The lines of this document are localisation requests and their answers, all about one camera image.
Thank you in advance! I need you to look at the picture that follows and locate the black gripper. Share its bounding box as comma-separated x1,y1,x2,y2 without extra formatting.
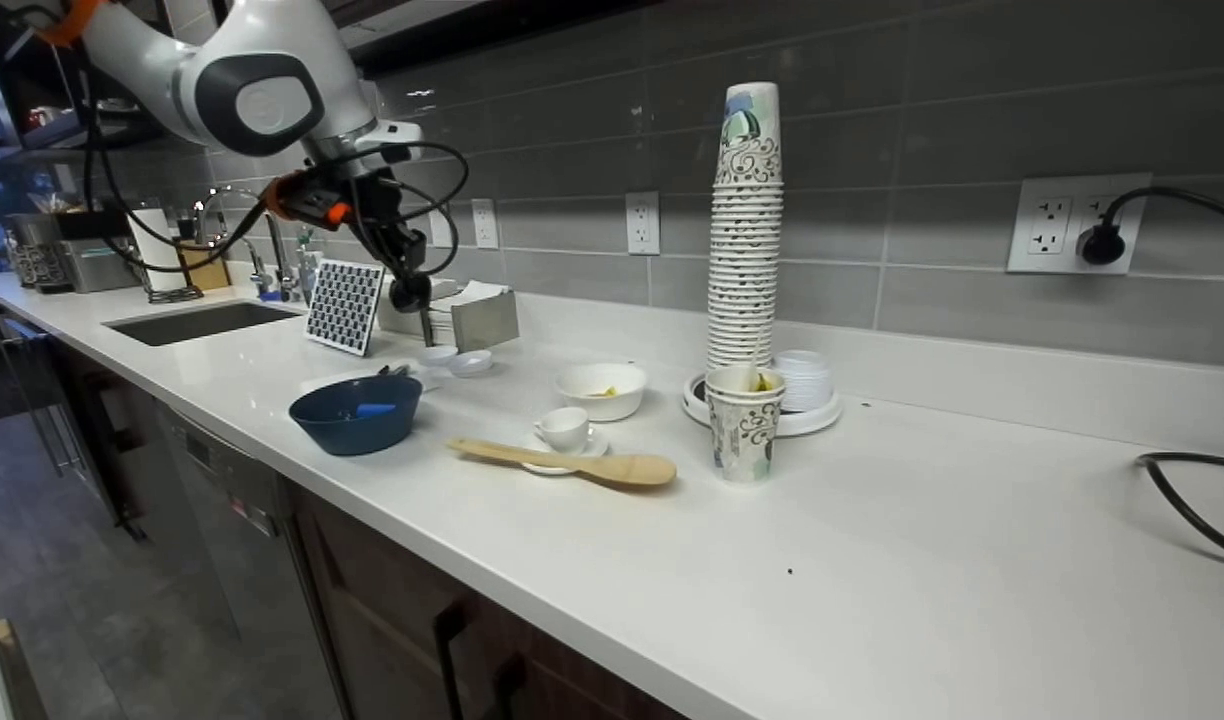
260,121,432,310

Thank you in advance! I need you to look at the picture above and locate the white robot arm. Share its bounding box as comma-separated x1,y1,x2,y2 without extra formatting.
45,0,432,310

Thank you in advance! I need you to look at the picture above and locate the blue bowl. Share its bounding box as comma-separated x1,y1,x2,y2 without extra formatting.
287,369,425,456

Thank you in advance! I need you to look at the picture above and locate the white mug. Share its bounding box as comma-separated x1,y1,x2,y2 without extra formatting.
536,406,593,453

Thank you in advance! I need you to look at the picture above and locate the white bowl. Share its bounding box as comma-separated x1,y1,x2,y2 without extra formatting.
552,360,646,424

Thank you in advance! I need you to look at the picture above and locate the checkerboard calibration board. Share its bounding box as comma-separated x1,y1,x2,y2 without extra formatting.
309,258,384,356

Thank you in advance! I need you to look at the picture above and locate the kitchen sink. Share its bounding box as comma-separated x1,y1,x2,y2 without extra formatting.
106,305,298,348

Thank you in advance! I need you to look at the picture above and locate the wooden spoon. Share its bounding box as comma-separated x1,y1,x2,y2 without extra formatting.
451,438,675,486

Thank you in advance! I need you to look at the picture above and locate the stack of paper cups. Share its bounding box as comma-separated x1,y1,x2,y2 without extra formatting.
708,80,782,363

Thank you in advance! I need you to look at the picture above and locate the patterned paper cup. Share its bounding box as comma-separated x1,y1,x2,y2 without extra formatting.
702,363,782,483

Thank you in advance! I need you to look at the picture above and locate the white plate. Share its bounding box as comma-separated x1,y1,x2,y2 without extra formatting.
679,348,843,438

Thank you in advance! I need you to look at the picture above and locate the black power plug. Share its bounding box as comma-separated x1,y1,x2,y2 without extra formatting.
1077,222,1124,267

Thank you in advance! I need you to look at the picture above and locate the white wall outlet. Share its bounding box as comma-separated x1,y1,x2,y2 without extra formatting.
1008,173,1146,277

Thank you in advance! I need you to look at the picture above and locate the black cable on counter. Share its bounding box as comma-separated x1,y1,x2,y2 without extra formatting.
1132,449,1224,563

